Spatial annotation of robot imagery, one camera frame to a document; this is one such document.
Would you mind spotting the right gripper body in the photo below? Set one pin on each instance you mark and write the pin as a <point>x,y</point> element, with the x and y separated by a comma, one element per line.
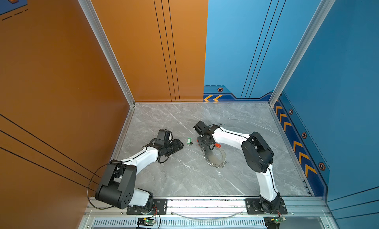
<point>202,143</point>

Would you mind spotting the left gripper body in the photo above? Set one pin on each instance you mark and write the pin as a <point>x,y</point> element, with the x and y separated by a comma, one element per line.
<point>171,147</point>

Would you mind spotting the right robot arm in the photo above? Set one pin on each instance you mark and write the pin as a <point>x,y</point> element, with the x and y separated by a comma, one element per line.
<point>258,156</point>

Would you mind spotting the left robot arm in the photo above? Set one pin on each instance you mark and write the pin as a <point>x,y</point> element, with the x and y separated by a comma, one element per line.
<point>117,185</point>

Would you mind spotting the green circuit board left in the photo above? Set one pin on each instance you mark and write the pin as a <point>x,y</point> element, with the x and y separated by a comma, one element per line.
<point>146,223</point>

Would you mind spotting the green circuit board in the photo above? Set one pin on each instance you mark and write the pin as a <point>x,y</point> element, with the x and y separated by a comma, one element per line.
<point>146,223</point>
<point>274,222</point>

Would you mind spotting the green circuit board right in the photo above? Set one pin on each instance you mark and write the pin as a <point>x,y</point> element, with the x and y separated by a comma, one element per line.
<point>274,222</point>

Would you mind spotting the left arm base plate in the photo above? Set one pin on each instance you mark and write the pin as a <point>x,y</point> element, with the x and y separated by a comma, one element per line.
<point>159,205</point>

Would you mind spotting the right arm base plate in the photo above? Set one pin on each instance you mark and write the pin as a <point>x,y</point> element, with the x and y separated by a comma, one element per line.
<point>255,206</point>

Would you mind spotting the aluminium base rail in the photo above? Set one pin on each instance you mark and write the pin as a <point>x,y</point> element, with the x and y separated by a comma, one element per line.
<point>213,212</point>

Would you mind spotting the aluminium corner post left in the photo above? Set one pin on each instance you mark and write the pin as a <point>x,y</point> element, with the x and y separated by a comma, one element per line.
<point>98,30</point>

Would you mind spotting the aluminium corner post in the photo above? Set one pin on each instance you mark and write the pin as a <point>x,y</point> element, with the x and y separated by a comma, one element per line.
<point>317,20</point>
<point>98,30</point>

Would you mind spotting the aluminium corner post right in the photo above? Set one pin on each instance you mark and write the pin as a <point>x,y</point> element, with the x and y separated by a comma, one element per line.
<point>317,20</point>

